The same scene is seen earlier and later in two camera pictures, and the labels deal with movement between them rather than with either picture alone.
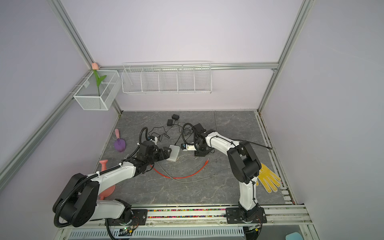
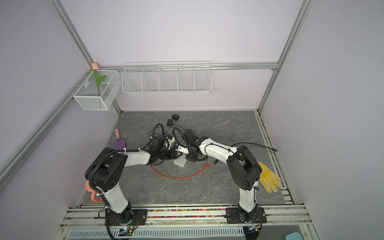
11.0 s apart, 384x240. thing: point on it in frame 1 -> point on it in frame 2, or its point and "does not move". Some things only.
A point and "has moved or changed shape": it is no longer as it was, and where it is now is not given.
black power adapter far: x=175 y=117 does not move
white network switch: x=174 y=153 has moved or changed shape
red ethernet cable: x=190 y=175 does not move
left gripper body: x=160 y=156 does not move
